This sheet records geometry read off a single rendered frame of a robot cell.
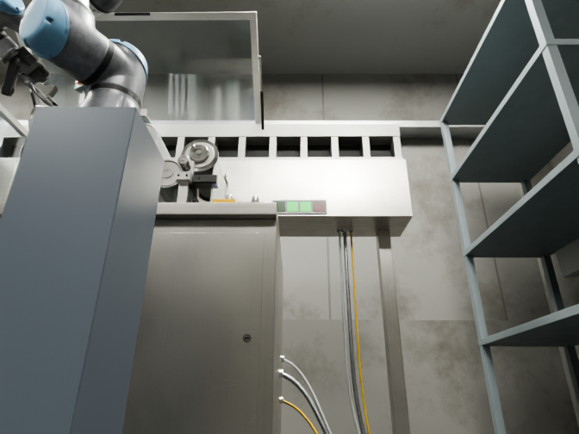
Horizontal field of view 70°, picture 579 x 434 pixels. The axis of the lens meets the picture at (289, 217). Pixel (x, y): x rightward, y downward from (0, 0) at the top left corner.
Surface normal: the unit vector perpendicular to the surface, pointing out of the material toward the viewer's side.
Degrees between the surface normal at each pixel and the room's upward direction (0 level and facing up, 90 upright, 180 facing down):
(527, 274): 90
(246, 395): 90
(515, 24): 180
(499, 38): 180
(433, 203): 90
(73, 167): 90
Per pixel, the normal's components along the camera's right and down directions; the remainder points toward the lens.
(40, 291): -0.01, -0.41
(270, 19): 0.00, 0.91
